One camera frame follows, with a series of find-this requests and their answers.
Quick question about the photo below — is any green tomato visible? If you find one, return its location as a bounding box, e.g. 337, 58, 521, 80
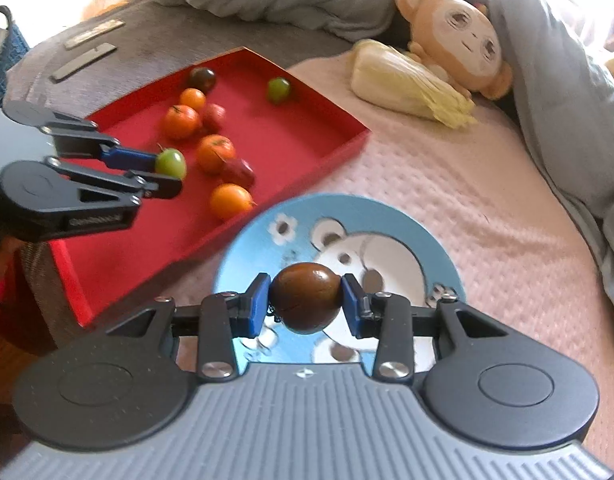
155, 148, 188, 180
267, 77, 292, 104

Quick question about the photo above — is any orange tangerine with stem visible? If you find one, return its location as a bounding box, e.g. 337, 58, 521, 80
162, 104, 200, 140

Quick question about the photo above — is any red apple with stem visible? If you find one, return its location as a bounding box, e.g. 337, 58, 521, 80
220, 158, 256, 190

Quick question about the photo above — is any large orange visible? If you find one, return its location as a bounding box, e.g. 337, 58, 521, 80
209, 183, 256, 221

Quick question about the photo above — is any dark brown tomato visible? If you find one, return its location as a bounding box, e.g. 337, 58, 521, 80
269, 262, 342, 334

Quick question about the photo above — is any grey sofa cover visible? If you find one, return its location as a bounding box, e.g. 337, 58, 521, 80
5, 0, 351, 347

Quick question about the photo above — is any black phone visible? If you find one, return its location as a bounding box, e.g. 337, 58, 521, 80
50, 42, 117, 82

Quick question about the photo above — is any blue plastic crate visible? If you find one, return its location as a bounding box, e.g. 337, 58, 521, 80
0, 6, 30, 107

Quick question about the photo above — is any light-coloured phone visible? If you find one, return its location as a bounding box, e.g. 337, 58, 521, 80
64, 18, 124, 50

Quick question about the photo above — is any small orange tomato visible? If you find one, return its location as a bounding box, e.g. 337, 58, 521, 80
179, 88, 206, 114

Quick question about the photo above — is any pink quilted mat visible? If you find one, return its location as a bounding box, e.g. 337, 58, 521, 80
93, 54, 614, 461

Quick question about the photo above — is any small red apple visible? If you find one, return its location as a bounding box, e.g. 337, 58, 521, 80
202, 103, 226, 133

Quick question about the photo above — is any dark purple tomato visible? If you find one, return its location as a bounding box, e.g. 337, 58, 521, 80
188, 66, 217, 94

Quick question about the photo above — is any blue bear plate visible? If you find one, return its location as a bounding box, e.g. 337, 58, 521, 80
214, 194, 466, 370

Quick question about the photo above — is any red cardboard tray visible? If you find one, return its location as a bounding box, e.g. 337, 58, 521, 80
50, 48, 370, 327

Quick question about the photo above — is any napa cabbage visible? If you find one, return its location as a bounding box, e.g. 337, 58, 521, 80
350, 39, 476, 129

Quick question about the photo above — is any monkey plush toy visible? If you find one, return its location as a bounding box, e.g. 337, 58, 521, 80
395, 0, 513, 101

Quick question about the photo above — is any grey-blue blanket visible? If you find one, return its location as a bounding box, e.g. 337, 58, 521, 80
154, 0, 614, 306

